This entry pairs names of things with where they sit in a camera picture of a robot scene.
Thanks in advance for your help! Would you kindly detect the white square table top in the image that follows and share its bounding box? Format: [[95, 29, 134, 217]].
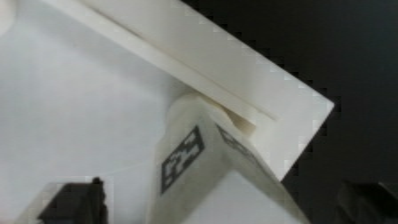
[[0, 0, 280, 224]]

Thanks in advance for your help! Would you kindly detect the white L-shaped fence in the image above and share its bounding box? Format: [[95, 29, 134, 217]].
[[81, 0, 337, 183]]

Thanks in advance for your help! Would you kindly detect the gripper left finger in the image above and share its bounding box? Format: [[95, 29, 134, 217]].
[[36, 178, 108, 224]]

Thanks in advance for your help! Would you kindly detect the white table leg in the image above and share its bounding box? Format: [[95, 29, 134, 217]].
[[145, 94, 310, 224]]

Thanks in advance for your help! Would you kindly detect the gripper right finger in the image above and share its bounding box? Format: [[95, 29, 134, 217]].
[[335, 181, 398, 224]]

